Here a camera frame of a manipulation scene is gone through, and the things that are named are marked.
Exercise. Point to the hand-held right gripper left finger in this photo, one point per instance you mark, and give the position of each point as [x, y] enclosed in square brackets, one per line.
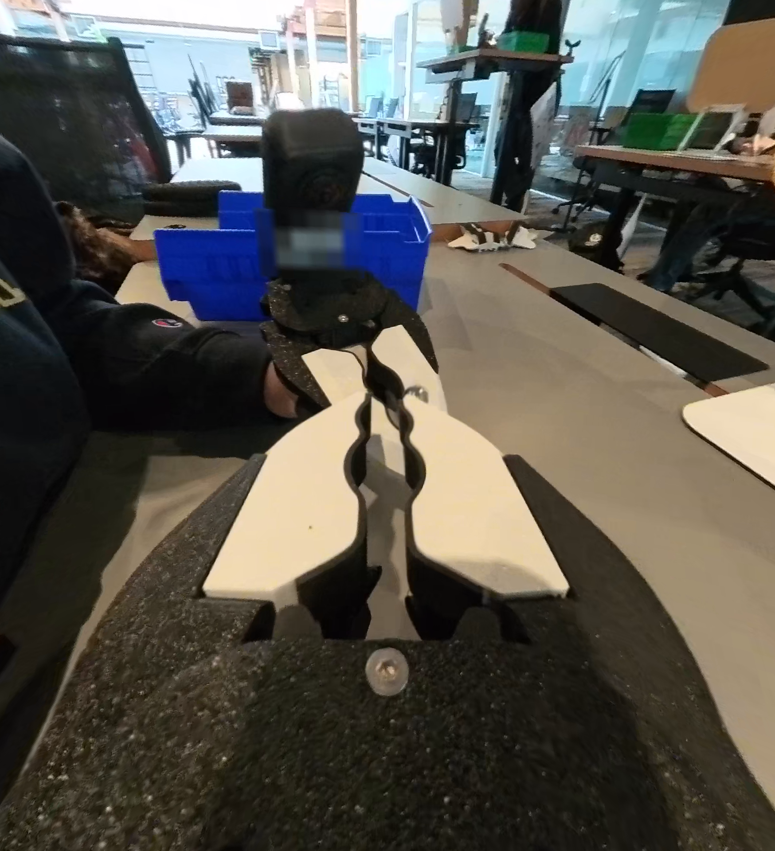
[294, 512]

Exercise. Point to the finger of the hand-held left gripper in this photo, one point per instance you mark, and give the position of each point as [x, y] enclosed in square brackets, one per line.
[411, 362]
[337, 379]

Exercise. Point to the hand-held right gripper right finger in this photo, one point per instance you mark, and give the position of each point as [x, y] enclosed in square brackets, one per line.
[480, 518]

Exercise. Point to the silver threaded bolt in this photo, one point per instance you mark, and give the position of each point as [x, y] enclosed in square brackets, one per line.
[419, 393]

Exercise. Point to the person's left forearm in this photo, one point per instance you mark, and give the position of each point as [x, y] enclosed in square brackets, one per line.
[181, 359]

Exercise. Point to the person's left hand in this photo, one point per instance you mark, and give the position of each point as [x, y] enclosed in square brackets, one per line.
[282, 399]

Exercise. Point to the blue plastic storage bin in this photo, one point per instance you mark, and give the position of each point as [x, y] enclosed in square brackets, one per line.
[214, 279]

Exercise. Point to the white black crumpled fabric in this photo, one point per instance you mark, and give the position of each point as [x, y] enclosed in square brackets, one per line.
[490, 238]

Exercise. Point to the black padded armrest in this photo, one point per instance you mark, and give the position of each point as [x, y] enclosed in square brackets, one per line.
[191, 196]

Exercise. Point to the group of background office desks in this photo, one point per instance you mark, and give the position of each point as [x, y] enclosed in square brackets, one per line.
[414, 133]

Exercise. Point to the dark brown fuzzy cloth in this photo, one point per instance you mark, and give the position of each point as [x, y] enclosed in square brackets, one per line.
[98, 243]

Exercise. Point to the black rectangular desk mat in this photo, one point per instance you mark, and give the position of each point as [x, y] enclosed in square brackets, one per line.
[660, 332]

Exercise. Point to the black standing desk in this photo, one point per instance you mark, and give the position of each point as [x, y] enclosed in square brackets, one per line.
[494, 61]

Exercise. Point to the black mesh office chair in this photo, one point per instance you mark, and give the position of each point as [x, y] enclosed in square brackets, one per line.
[61, 119]

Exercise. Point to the small green plastic bin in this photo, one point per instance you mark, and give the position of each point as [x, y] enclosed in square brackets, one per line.
[524, 42]

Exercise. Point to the large green plastic bin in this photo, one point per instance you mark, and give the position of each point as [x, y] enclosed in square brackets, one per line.
[660, 131]

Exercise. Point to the tan divider panel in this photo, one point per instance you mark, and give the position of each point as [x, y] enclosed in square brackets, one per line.
[753, 66]

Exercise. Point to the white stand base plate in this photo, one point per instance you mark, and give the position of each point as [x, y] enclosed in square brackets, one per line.
[746, 439]

